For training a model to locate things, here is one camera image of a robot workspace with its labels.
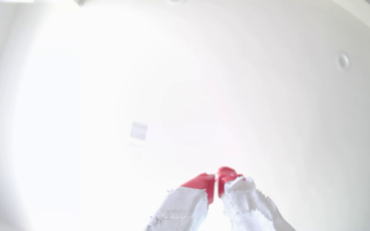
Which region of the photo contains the square ceiling air vent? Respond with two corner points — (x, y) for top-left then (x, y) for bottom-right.
(130, 121), (148, 141)

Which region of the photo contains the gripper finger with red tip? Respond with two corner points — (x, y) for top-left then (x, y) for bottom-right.
(217, 166), (296, 231)
(145, 173), (216, 231)

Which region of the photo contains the round ceiling smoke detector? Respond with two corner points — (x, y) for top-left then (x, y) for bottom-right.
(337, 53), (351, 71)

